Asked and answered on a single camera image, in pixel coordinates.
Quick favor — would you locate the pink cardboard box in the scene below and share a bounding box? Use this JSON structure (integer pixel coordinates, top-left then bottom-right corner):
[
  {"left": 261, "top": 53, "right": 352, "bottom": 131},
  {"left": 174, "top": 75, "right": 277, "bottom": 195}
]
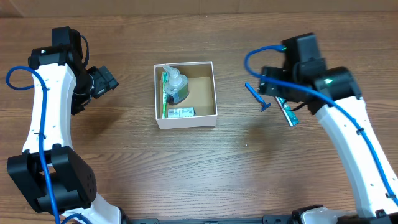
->
[{"left": 154, "top": 62, "right": 218, "bottom": 129}]

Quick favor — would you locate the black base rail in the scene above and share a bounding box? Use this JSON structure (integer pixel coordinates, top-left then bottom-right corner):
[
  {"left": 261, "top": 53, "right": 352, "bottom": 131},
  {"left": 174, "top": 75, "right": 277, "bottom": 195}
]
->
[{"left": 130, "top": 215, "right": 302, "bottom": 224}]

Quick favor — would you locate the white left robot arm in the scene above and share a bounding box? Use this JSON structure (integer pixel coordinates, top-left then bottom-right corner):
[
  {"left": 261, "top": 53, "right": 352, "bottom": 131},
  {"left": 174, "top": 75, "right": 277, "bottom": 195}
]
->
[{"left": 7, "top": 26, "right": 129, "bottom": 223}]

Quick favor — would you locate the small green white packet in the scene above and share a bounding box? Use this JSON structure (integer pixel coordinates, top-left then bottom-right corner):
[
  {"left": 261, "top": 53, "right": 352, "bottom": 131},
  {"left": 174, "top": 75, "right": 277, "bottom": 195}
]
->
[{"left": 167, "top": 107, "right": 196, "bottom": 118}]

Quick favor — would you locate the blue disposable razor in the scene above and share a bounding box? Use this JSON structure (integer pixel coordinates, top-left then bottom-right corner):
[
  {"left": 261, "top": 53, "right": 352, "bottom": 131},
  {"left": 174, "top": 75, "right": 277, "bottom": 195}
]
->
[{"left": 245, "top": 82, "right": 271, "bottom": 111}]

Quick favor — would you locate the teal toothpaste tube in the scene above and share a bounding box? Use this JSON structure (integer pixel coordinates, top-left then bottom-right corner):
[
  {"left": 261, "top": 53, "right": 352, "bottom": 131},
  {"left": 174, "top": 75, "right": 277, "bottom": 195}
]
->
[{"left": 275, "top": 97, "right": 300, "bottom": 127}]

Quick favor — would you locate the green toothbrush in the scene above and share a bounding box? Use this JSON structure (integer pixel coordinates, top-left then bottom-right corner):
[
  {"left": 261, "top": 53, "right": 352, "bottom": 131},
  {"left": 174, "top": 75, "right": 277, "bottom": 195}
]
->
[{"left": 162, "top": 72, "right": 168, "bottom": 119}]

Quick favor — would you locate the clear soap pump bottle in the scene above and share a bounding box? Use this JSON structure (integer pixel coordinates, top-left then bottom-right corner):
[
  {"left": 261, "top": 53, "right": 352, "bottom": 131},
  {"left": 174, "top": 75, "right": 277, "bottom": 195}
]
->
[{"left": 162, "top": 65, "right": 189, "bottom": 105}]

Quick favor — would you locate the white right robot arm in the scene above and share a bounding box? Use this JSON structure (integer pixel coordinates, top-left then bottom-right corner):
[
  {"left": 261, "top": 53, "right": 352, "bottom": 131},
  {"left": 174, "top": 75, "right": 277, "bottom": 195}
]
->
[{"left": 259, "top": 33, "right": 397, "bottom": 223}]

